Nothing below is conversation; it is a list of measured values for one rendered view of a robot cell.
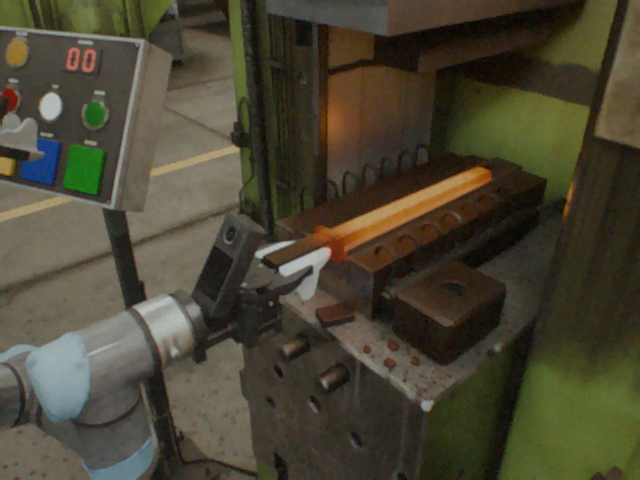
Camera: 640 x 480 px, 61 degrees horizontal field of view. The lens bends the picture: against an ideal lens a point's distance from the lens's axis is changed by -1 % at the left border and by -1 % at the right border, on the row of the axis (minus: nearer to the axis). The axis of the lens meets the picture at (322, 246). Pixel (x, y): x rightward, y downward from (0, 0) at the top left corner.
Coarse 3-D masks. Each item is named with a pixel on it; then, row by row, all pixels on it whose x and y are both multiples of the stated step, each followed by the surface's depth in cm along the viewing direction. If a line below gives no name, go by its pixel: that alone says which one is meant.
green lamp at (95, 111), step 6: (90, 102) 91; (96, 102) 91; (90, 108) 91; (96, 108) 91; (102, 108) 90; (84, 114) 92; (90, 114) 91; (96, 114) 91; (102, 114) 90; (90, 120) 91; (96, 120) 91; (102, 120) 90
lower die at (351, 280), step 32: (448, 160) 102; (480, 160) 99; (352, 192) 90; (384, 192) 88; (416, 192) 86; (480, 192) 88; (544, 192) 93; (288, 224) 81; (320, 224) 79; (416, 224) 79; (448, 224) 79; (352, 256) 71; (384, 256) 71; (352, 288) 73
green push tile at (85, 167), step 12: (72, 144) 92; (72, 156) 92; (84, 156) 91; (96, 156) 90; (72, 168) 92; (84, 168) 91; (96, 168) 90; (72, 180) 92; (84, 180) 91; (96, 180) 90; (96, 192) 90
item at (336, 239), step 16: (464, 176) 89; (480, 176) 89; (432, 192) 84; (448, 192) 84; (384, 208) 79; (400, 208) 79; (416, 208) 80; (352, 224) 75; (368, 224) 75; (384, 224) 77; (304, 240) 70; (320, 240) 70; (336, 240) 70; (352, 240) 73; (272, 256) 67; (288, 256) 67; (304, 256) 68; (336, 256) 71
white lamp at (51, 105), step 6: (48, 96) 94; (54, 96) 94; (42, 102) 95; (48, 102) 94; (54, 102) 94; (60, 102) 94; (42, 108) 95; (48, 108) 94; (54, 108) 94; (60, 108) 94; (48, 114) 94; (54, 114) 94
